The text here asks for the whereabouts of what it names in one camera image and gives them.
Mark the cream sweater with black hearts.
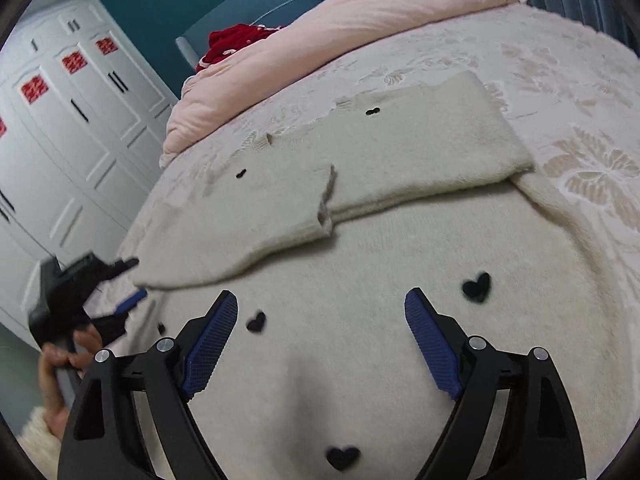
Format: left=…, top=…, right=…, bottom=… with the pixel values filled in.
left=122, top=73, right=634, bottom=479

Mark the person's left hand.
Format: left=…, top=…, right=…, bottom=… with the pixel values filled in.
left=38, top=325, right=103, bottom=440

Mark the teal upholstered headboard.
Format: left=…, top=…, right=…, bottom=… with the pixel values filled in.
left=174, top=0, right=457, bottom=71

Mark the pink butterfly pattern bedspread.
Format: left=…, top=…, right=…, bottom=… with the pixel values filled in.
left=84, top=1, right=640, bottom=356

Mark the red garment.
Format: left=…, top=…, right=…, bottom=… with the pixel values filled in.
left=195, top=24, right=281, bottom=73

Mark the pink folded duvet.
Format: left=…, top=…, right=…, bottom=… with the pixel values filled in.
left=160, top=0, right=526, bottom=168

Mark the white wardrobe with red stickers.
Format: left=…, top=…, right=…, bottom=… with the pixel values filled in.
left=1, top=0, right=176, bottom=341

